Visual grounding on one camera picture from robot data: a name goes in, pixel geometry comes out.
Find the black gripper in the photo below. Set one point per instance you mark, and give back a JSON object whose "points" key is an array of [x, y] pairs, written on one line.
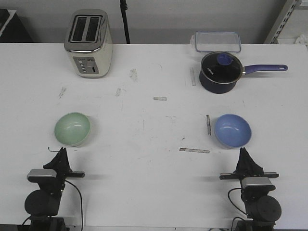
{"points": [[59, 162], [248, 165]]}

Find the dark blue saucepan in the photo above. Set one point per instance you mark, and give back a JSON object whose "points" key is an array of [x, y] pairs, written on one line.
{"points": [[219, 88]]}

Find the glass lid with blue knob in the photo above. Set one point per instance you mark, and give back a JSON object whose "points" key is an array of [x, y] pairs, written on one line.
{"points": [[221, 67]]}

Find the blue bowl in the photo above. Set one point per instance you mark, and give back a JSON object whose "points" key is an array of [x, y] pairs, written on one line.
{"points": [[232, 130]]}

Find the green bowl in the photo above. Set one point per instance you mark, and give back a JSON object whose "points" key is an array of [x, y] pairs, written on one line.
{"points": [[72, 129]]}

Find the grey metal shelf rack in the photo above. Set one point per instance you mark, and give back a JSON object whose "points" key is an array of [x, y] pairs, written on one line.
{"points": [[290, 24]]}

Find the black tripod pole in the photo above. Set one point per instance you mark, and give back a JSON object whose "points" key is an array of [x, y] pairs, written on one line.
{"points": [[123, 8]]}

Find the clear plastic food container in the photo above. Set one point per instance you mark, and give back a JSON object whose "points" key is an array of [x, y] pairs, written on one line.
{"points": [[210, 41]]}

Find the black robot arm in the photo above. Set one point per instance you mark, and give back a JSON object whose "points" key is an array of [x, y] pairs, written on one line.
{"points": [[43, 204], [261, 210]]}

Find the cream and chrome toaster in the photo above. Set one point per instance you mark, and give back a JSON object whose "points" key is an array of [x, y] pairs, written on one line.
{"points": [[88, 43]]}

